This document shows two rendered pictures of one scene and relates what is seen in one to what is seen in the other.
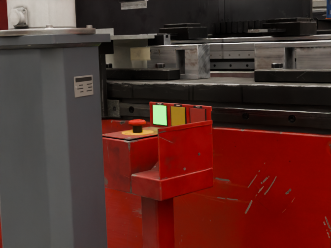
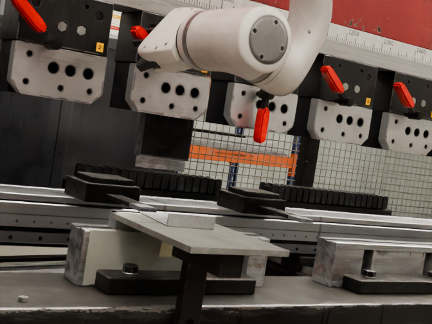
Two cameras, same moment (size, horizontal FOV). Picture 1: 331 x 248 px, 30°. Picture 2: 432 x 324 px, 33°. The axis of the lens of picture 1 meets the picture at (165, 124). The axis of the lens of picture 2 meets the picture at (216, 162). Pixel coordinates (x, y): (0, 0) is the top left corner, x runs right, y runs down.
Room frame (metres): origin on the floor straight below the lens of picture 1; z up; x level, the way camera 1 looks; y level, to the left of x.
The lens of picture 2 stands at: (1.38, 1.29, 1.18)
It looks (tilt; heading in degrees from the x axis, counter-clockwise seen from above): 3 degrees down; 288
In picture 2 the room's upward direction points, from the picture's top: 9 degrees clockwise
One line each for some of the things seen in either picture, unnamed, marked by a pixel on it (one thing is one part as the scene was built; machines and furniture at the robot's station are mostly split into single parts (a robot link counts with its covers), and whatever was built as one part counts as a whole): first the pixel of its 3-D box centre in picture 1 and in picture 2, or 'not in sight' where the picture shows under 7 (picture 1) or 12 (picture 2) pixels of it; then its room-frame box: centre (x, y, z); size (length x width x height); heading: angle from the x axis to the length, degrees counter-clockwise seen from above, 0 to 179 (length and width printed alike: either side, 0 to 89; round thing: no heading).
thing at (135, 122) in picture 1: (137, 127); not in sight; (1.37, 0.06, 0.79); 0.04 x 0.04 x 0.04
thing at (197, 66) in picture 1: (149, 61); (173, 256); (1.84, 0.04, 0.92); 0.39 x 0.06 x 0.10; 52
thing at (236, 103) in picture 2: not in sight; (254, 85); (1.76, -0.05, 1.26); 0.15 x 0.09 x 0.17; 52
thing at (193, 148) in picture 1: (155, 147); not in sight; (1.35, 0.02, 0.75); 0.20 x 0.16 x 0.18; 43
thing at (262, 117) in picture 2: not in sight; (261, 116); (1.72, 0.00, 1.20); 0.04 x 0.02 x 0.10; 142
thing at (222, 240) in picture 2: (100, 38); (195, 233); (1.75, 0.18, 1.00); 0.26 x 0.18 x 0.01; 142
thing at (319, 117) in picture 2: not in sight; (332, 100); (1.63, -0.21, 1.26); 0.15 x 0.09 x 0.17; 52
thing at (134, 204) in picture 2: (169, 31); (118, 193); (1.99, -0.02, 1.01); 0.26 x 0.12 x 0.05; 142
